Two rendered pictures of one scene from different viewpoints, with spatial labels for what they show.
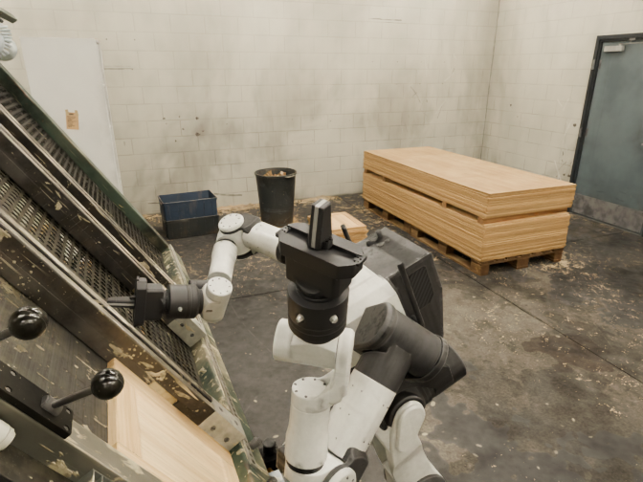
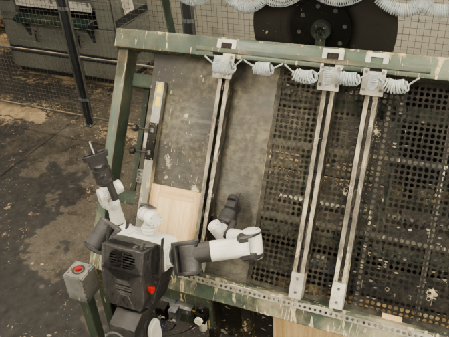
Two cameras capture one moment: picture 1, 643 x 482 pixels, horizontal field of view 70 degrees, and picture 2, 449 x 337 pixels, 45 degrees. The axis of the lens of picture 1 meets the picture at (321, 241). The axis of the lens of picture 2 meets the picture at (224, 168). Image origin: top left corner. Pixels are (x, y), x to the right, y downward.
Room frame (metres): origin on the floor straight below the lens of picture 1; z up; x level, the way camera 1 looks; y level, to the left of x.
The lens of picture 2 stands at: (2.55, -0.99, 2.89)
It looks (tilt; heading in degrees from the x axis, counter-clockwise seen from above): 34 degrees down; 138
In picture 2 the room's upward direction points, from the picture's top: 4 degrees counter-clockwise
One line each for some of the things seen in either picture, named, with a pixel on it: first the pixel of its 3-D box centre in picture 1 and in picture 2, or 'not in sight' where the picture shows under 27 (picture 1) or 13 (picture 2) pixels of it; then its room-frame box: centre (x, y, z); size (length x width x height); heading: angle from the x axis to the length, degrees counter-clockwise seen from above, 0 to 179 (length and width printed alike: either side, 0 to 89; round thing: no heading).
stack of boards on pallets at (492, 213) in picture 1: (449, 198); not in sight; (5.21, -1.48, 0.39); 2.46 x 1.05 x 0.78; 21
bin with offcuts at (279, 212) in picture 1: (277, 197); not in sight; (5.48, 0.55, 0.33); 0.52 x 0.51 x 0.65; 21
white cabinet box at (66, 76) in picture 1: (82, 152); not in sight; (4.57, 2.35, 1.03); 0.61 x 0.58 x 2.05; 21
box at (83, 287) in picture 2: not in sight; (81, 281); (0.49, -0.20, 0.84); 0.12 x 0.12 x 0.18; 24
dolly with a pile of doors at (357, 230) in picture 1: (330, 239); not in sight; (4.34, -0.10, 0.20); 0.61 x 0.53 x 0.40; 21
